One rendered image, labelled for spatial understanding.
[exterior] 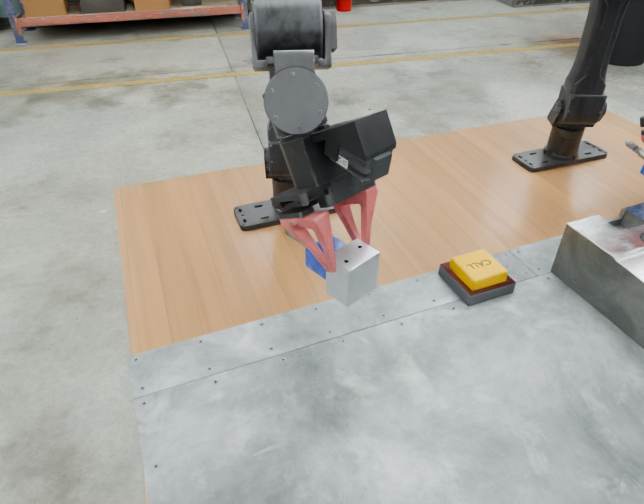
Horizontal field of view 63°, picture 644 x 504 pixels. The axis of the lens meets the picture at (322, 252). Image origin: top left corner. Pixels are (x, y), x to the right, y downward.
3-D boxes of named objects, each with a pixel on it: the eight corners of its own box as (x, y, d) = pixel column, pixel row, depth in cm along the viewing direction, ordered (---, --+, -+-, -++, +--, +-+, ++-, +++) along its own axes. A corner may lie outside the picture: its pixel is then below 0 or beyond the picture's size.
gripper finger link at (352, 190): (397, 244, 60) (372, 166, 57) (353, 272, 56) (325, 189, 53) (358, 244, 65) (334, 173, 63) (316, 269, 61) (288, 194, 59)
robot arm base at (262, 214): (351, 171, 91) (336, 154, 96) (237, 192, 85) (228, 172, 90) (349, 210, 95) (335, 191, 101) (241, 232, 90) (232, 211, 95)
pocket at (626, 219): (588, 235, 80) (596, 214, 77) (615, 227, 81) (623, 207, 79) (612, 251, 76) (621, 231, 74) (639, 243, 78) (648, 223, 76)
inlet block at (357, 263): (274, 254, 67) (272, 220, 64) (303, 239, 70) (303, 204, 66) (347, 307, 59) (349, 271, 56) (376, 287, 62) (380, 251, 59)
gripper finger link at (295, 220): (382, 254, 58) (356, 174, 56) (336, 282, 54) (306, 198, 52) (344, 253, 64) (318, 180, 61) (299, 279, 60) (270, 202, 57)
